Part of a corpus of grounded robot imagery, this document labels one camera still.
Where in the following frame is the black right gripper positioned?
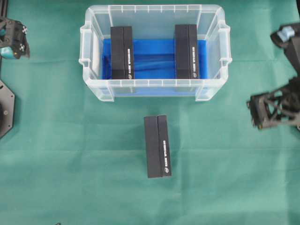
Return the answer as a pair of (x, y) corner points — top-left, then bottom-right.
(247, 89), (300, 130)

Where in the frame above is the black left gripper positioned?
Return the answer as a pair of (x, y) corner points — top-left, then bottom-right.
(0, 17), (30, 59)

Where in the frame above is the black realsense box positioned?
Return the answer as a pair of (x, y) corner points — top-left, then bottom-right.
(110, 26), (135, 80)
(175, 24), (200, 79)
(144, 115), (172, 178)

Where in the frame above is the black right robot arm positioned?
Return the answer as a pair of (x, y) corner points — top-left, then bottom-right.
(247, 23), (300, 130)

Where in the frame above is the clear plastic storage case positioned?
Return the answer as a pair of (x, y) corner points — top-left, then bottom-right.
(79, 4), (232, 102)

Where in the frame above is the blue liner sheet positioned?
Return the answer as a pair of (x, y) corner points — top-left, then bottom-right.
(102, 39), (208, 97)

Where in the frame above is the green table cloth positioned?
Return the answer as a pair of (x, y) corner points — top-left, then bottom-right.
(0, 0), (300, 225)

